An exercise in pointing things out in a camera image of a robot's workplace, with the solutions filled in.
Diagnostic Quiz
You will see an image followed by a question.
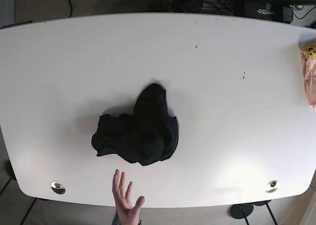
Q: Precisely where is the black T-shirt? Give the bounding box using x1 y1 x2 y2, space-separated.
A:
91 83 179 166

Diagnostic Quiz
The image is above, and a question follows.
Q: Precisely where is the peach pink T-shirt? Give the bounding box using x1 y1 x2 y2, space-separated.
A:
301 43 316 107

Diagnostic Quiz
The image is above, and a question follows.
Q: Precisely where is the black round stand base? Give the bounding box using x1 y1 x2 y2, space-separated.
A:
229 203 254 220

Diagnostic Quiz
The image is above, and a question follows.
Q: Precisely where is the metal table grommet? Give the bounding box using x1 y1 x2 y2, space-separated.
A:
50 182 66 195
265 181 279 193

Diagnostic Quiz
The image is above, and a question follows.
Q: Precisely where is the left metal table grommet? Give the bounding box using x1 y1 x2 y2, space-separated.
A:
50 182 66 195

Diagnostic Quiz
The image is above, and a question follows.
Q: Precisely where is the right metal table grommet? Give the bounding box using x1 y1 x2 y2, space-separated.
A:
265 181 279 193

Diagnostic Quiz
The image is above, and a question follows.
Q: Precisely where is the bare human hand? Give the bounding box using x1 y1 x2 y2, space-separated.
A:
112 169 145 225

